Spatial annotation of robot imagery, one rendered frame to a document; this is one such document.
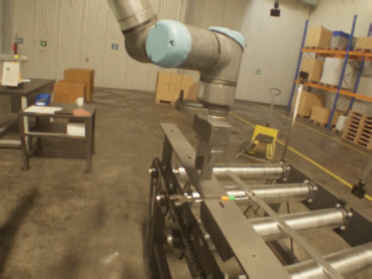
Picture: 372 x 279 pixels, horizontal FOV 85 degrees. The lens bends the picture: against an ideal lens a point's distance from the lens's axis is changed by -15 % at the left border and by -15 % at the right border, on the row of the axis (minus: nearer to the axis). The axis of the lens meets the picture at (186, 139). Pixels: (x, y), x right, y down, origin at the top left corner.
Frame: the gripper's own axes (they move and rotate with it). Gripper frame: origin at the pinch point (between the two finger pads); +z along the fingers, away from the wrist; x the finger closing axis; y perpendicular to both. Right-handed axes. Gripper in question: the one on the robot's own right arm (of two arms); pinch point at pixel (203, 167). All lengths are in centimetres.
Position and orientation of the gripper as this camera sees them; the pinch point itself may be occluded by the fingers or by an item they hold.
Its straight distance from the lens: 62.6
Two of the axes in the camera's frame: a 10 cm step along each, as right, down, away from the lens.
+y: 9.5, 0.5, 2.9
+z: -1.4, 9.4, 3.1
